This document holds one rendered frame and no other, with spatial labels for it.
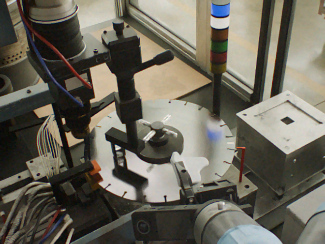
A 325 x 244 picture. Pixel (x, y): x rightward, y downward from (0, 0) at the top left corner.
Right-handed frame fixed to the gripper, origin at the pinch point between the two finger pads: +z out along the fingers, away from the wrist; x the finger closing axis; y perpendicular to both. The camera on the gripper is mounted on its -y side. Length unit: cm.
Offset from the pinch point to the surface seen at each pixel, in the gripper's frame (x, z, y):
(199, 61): 25, 75, 27
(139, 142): 9.2, 8.9, -4.6
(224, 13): 33.7, 23.4, 21.3
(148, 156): 5.3, 13.1, -2.8
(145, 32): 41, 104, 13
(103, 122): 12.9, 26.1, -10.9
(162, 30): 40, 94, 19
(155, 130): 10.5, 13.3, -0.4
